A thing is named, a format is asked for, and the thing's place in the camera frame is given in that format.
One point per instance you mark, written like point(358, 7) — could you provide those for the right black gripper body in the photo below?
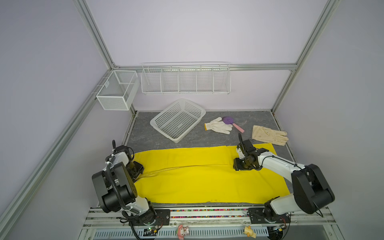
point(241, 164)

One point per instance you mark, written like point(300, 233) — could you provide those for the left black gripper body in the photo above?
point(134, 169)

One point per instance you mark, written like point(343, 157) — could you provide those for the yellow trousers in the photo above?
point(204, 175)

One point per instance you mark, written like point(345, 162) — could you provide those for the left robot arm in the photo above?
point(116, 190)

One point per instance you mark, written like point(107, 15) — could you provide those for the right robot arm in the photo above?
point(311, 191)

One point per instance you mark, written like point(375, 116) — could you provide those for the beige leather glove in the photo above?
point(267, 135)

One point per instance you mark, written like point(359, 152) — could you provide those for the purple and pink brush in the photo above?
point(230, 121)

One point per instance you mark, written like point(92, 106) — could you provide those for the white knit glove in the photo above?
point(217, 125)

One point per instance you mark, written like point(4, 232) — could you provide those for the white plastic laundry basket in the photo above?
point(178, 119)

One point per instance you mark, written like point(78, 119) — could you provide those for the yellow duck toy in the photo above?
point(249, 232)

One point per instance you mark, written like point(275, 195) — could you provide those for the pink plush toy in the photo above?
point(183, 231)

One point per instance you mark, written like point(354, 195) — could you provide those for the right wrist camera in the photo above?
point(240, 152)

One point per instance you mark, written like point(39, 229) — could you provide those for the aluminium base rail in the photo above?
point(234, 216)

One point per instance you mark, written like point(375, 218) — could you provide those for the white mesh wall box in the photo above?
point(119, 90)

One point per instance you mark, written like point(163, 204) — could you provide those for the white wire wall shelf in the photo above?
point(186, 78)

